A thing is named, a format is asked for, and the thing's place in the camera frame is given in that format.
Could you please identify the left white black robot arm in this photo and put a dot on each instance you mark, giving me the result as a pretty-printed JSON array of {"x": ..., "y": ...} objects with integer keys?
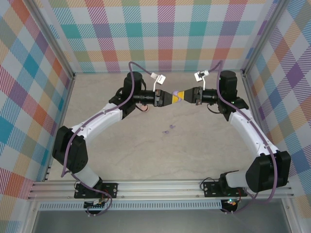
[{"x": 97, "y": 119}]

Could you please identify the right black mount plate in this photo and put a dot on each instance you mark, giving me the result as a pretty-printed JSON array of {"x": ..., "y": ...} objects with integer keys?
[{"x": 211, "y": 189}]

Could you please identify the pink earbud charging case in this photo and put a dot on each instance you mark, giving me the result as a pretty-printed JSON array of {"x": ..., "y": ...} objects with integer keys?
[{"x": 145, "y": 108}]

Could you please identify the aluminium frame post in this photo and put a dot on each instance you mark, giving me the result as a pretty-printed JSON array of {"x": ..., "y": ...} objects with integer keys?
[
  {"x": 55, "y": 38},
  {"x": 264, "y": 36}
]

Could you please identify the right small circuit board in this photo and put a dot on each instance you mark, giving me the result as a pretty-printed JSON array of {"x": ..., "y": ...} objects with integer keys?
[{"x": 230, "y": 202}]

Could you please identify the left small circuit board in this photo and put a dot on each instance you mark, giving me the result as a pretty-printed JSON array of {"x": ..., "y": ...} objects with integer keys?
[{"x": 97, "y": 202}]

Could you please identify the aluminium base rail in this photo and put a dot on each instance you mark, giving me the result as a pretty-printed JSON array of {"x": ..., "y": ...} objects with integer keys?
[{"x": 158, "y": 189}]

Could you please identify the left black mount plate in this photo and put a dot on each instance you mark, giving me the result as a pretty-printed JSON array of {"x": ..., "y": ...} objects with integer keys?
[{"x": 110, "y": 189}]

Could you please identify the black mount plate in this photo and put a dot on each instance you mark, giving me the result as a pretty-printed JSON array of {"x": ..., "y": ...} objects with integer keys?
[
  {"x": 110, "y": 189},
  {"x": 211, "y": 189}
]

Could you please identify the left aluminium frame post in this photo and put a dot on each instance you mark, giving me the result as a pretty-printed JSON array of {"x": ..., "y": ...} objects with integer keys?
[{"x": 55, "y": 38}]

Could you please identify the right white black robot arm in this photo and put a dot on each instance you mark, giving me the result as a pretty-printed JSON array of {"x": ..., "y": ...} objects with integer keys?
[{"x": 245, "y": 128}]

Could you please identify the right aluminium frame post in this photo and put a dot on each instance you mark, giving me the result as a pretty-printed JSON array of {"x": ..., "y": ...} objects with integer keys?
[{"x": 264, "y": 36}]

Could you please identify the small circuit board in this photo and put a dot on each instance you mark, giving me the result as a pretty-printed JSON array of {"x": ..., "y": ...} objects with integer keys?
[
  {"x": 230, "y": 202},
  {"x": 97, "y": 202}
]

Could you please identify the purple earbud charging case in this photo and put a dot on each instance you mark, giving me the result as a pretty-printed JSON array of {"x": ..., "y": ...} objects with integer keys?
[{"x": 177, "y": 93}]

